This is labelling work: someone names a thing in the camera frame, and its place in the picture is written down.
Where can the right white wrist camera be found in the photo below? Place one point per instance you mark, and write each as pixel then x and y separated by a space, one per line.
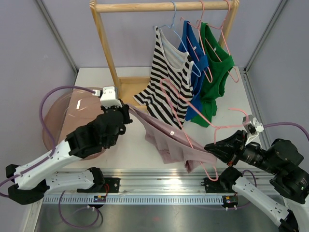
pixel 252 126

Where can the blue tank top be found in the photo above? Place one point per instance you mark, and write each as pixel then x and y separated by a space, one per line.
pixel 191 45

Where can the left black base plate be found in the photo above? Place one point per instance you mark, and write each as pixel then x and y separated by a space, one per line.
pixel 112 184

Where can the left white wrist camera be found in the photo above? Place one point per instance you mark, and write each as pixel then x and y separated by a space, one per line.
pixel 108 97

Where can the aluminium mounting rail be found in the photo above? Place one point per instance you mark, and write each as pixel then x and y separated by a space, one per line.
pixel 157 178

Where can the black white striped tank top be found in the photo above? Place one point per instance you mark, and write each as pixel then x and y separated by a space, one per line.
pixel 169 90

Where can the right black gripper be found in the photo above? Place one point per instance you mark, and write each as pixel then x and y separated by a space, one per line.
pixel 230 149

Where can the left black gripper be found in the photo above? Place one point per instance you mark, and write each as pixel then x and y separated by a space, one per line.
pixel 125 109

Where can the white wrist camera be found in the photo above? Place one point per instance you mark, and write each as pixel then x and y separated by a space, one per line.
pixel 108 97
pixel 252 126

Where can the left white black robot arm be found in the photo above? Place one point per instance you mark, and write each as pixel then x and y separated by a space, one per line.
pixel 33 180

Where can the white slotted cable duct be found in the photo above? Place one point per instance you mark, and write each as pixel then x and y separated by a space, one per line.
pixel 136 199

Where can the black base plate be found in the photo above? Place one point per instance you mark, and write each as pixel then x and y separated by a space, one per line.
pixel 112 184
pixel 212 186

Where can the pink tank top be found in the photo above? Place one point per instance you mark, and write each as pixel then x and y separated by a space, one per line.
pixel 172 143

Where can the wooden clothes rack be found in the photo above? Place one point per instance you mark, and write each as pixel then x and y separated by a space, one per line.
pixel 129 86

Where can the pink translucent plastic basket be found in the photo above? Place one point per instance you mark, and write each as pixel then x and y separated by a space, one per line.
pixel 71 110

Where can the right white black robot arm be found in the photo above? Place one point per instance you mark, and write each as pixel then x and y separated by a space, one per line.
pixel 281 160

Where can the green tank top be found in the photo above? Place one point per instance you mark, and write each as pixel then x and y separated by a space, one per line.
pixel 220 64

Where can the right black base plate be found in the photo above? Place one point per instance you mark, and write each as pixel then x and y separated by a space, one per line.
pixel 212 186

